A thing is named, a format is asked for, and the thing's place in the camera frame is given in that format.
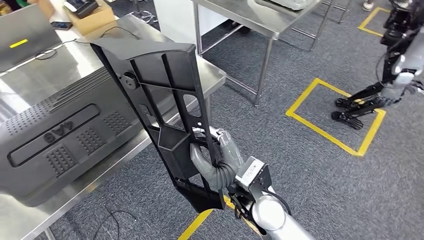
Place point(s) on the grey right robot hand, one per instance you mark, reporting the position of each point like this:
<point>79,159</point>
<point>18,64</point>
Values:
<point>232,149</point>

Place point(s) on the black plastic frame part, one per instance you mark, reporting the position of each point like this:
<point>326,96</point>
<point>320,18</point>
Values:
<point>172,159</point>

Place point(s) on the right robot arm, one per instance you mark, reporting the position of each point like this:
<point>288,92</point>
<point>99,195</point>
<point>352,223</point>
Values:
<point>268,212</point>

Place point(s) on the stainless steel workbench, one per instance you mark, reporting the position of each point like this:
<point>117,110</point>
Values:
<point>66,66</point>

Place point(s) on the person's foot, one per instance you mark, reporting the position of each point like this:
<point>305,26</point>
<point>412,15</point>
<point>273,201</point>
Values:
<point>243,30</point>
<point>368,6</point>

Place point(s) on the humanoid robot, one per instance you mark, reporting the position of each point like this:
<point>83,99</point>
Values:
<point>351,116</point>

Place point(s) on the white partition panel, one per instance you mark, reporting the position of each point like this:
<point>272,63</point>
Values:
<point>175,20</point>

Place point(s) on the black round stool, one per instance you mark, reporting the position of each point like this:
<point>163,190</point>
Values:
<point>145,15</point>

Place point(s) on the grey plastic engine cover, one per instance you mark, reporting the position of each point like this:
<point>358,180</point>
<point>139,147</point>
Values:
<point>66,139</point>

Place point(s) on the cardboard box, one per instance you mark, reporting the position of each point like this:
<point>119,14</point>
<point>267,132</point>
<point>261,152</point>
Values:
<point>96,21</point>

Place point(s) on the black electronic device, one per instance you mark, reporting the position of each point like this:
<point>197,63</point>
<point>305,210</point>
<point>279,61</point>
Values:
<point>82,8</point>

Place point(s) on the black smartphone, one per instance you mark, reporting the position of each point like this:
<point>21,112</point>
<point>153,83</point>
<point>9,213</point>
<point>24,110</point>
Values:
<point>62,25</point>

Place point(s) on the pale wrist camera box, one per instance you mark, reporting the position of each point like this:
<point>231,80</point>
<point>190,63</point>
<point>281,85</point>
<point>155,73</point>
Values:
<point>253,170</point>

